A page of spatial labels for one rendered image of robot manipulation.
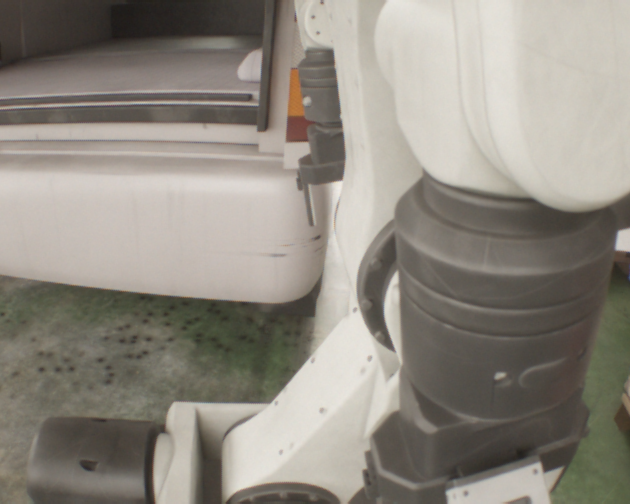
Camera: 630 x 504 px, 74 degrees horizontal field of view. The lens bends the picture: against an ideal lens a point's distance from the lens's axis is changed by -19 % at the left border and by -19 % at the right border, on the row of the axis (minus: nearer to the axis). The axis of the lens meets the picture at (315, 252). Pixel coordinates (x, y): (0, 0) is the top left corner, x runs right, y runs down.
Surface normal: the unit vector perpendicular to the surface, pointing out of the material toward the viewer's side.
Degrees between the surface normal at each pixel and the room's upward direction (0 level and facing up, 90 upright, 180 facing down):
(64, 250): 92
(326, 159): 90
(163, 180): 63
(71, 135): 90
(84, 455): 23
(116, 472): 32
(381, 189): 90
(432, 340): 100
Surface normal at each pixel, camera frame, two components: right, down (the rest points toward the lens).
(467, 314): -0.58, 0.46
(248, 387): 0.07, -0.88
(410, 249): -0.92, 0.28
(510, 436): 0.11, 0.47
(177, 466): 0.11, -0.63
